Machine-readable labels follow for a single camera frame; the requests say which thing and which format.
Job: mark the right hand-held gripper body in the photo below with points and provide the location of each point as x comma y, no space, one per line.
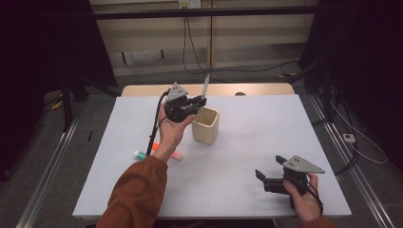
297,166

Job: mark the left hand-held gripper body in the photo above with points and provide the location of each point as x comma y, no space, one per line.
176,109

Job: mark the clear plastic pen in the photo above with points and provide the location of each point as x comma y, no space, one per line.
206,85

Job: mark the beige pen holder cup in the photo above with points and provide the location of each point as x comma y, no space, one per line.
206,134

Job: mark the orange highlighter pen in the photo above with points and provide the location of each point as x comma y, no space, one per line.
177,156

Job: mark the white green glue stick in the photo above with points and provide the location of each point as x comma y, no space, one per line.
138,155

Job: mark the person's left hand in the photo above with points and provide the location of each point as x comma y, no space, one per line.
171,136

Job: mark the person's right hand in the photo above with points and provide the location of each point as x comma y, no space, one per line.
305,205

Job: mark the white power adapter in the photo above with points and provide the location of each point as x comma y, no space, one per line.
349,137

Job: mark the light wooden table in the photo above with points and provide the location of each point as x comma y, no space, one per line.
259,89

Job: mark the black metal crossbar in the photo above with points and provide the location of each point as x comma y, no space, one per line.
206,12

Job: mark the black metal stand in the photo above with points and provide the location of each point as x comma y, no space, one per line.
67,104

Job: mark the black curtain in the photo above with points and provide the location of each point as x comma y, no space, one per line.
47,47
364,47

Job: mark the metal floor rail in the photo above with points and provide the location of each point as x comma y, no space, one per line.
355,171
47,177

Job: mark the white wall outlet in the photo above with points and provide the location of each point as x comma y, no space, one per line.
189,3

